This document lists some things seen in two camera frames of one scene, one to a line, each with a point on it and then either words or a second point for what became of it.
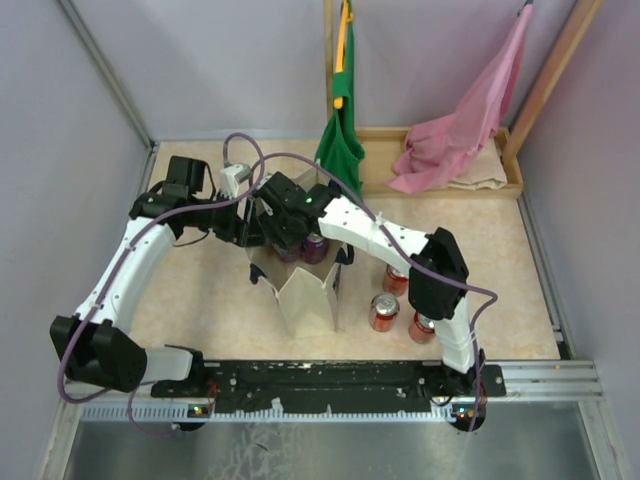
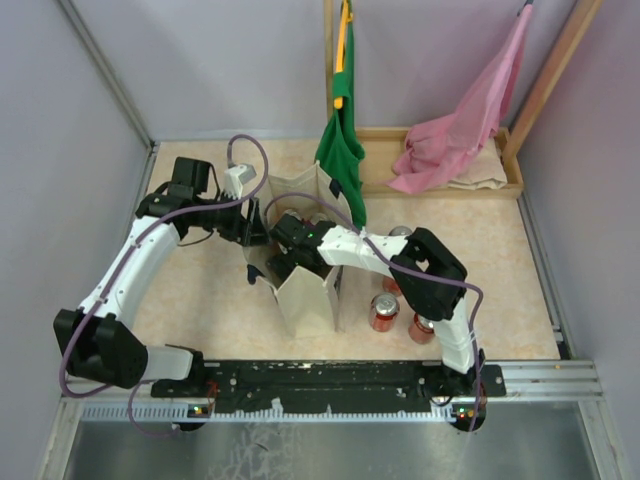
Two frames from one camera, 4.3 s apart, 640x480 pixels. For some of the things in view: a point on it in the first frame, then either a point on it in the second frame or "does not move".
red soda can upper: x=394 y=282 does not move
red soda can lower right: x=421 y=329 does not move
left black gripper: x=247 y=232 does not move
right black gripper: x=282 y=243 to x=282 y=262
